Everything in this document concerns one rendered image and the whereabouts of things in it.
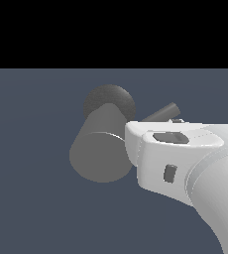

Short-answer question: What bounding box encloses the dark grey faucet handle rod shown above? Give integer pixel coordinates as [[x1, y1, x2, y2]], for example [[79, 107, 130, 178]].
[[141, 101, 181, 124]]

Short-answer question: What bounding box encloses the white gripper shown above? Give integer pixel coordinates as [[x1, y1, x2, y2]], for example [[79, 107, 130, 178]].
[[123, 120, 226, 207]]

